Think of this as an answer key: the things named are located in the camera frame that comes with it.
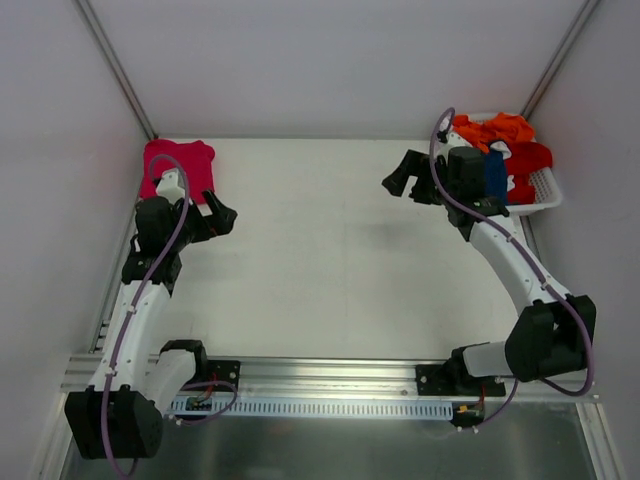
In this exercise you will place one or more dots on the left aluminium frame post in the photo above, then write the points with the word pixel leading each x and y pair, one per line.
pixel 111 59

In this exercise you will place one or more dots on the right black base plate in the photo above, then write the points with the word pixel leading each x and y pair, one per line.
pixel 452 379

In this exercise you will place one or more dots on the aluminium mounting rail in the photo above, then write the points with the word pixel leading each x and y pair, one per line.
pixel 340 379

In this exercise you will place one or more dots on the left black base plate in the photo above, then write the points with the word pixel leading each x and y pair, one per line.
pixel 220 370

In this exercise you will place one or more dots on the white plastic laundry basket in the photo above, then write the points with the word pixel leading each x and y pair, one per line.
pixel 547 191

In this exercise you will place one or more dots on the right aluminium frame post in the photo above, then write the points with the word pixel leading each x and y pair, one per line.
pixel 578 25

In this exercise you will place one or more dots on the aluminium frame post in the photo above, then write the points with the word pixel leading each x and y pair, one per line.
pixel 111 59
pixel 578 25

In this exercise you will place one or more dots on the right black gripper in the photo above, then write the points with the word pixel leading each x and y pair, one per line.
pixel 422 178

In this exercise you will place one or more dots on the red t shirt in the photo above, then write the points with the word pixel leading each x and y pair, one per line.
pixel 526 158

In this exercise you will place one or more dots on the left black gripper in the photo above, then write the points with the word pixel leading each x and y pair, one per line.
pixel 205 222

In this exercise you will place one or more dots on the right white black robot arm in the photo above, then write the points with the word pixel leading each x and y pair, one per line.
pixel 553 334

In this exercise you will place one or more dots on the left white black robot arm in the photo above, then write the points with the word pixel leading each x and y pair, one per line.
pixel 119 414

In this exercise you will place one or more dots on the white slotted cable duct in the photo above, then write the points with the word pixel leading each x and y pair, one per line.
pixel 341 408

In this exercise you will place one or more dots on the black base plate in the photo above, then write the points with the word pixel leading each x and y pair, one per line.
pixel 452 379
pixel 220 370

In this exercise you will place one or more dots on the orange t shirt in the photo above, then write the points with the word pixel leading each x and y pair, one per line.
pixel 502 127

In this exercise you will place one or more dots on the blue t shirt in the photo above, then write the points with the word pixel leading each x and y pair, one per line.
pixel 496 178

